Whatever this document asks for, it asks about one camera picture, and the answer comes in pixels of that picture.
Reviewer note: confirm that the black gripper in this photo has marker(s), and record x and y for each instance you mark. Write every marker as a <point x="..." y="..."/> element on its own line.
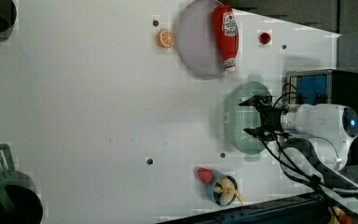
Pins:
<point x="270" y="118"/>

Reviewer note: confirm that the green plastic strainer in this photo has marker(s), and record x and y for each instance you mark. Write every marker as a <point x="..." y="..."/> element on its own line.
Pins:
<point x="237" y="118"/>

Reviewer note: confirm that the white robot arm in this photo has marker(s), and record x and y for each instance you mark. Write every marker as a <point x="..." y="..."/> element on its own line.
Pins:
<point x="299" y="163"/>

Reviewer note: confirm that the yellow banana toy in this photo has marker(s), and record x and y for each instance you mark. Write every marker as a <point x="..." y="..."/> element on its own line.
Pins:
<point x="225" y="187"/>

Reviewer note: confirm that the black toaster oven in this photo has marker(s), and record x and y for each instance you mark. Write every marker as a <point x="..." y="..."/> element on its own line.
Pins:
<point x="329" y="90"/>

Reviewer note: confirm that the red strawberry toy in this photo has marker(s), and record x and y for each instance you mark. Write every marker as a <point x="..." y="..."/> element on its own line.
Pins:
<point x="205" y="175"/>

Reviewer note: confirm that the grey round plate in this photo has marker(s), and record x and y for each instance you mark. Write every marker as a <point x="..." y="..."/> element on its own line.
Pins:
<point x="195" y="39"/>

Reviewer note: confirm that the red ketchup bottle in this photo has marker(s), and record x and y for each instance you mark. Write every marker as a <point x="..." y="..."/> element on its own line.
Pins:
<point x="226" y="35"/>

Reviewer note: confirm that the orange slice toy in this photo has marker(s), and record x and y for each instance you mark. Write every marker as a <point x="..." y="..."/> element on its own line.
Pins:
<point x="165" y="39"/>

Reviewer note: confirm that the black round pot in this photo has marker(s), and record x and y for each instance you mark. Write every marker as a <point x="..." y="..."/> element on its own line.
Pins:
<point x="28" y="208"/>

